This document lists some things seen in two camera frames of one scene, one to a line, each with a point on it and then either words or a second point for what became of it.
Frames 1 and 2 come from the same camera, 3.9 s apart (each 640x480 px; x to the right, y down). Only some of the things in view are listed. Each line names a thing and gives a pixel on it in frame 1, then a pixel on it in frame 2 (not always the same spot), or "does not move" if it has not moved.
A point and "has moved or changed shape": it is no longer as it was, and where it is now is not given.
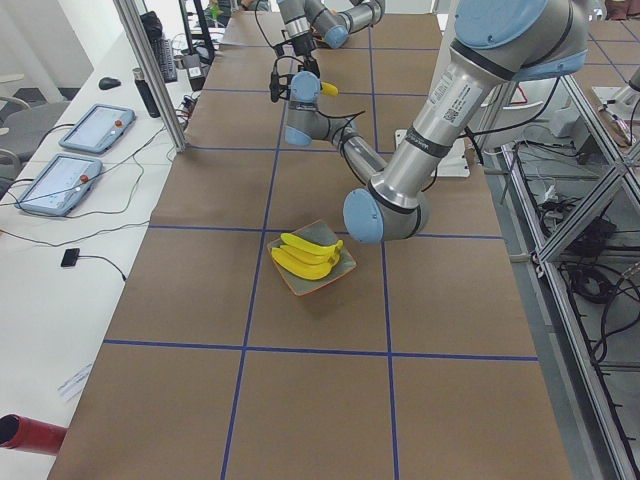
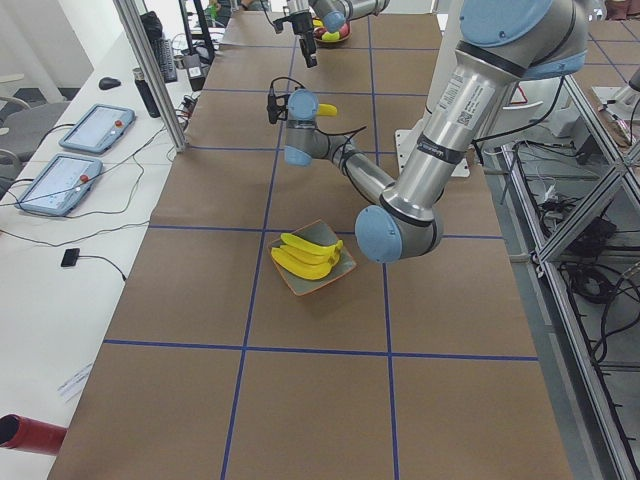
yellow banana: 314,248 does not move
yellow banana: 308,256 → 296,263
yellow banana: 328,89 has moved or changed shape
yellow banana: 299,268 does not move
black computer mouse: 108,83 does not move
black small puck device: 70,257 does not move
